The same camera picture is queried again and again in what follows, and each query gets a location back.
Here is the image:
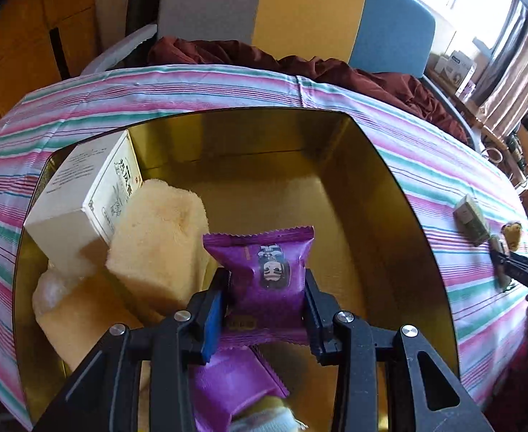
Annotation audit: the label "small olive cardboard box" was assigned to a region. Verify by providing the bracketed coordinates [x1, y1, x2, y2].
[453, 195, 490, 247]

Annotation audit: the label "white cardboard box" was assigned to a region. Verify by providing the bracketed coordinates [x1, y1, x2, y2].
[23, 130, 144, 280]

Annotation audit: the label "grey armrest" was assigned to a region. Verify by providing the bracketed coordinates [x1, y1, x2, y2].
[419, 76, 483, 151]

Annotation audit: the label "small beige packet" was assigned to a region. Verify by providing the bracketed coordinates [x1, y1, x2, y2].
[489, 235, 514, 291]

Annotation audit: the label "black rolled mat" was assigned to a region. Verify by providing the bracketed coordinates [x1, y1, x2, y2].
[124, 0, 168, 52]

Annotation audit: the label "large white plastic-wrapped ball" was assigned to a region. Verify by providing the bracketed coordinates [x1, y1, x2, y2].
[230, 396, 307, 432]

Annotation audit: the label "grey yellow blue sofa backrest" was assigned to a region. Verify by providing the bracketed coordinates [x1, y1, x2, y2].
[156, 0, 436, 79]

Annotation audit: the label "gold metal tin box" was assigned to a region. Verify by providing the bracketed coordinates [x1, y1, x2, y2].
[12, 108, 460, 432]

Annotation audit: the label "purple snack packet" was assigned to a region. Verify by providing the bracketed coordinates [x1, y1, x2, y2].
[202, 225, 315, 349]
[189, 346, 289, 426]

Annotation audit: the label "sponge cake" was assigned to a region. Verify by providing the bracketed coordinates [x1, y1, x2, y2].
[34, 274, 157, 372]
[105, 179, 211, 313]

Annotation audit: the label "wooden wardrobe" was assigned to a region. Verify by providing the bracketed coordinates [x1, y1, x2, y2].
[0, 0, 134, 122]

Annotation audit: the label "white boxes on shelf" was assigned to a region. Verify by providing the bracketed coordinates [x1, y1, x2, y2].
[435, 49, 477, 91]

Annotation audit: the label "small yellow snack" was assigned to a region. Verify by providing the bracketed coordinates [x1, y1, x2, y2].
[501, 220, 523, 252]

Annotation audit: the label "striped pink green cloth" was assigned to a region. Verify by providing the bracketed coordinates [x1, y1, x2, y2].
[0, 63, 528, 432]

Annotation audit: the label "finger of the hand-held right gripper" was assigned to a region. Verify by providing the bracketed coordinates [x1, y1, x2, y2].
[493, 249, 528, 289]

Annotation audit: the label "dark red cloth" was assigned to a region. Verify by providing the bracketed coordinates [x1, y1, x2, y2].
[147, 36, 469, 145]

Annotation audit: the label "white armrest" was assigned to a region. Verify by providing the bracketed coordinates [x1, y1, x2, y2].
[80, 24, 159, 75]

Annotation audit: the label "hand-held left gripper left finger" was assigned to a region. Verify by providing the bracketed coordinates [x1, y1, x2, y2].
[32, 269, 231, 432]

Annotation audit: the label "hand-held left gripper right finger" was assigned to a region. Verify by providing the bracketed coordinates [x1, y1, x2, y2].
[304, 269, 494, 432]

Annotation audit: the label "beige curtain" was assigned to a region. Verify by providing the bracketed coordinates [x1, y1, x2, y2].
[471, 0, 528, 136]

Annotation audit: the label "person's right forearm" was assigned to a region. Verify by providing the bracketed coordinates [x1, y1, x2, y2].
[484, 292, 528, 419]

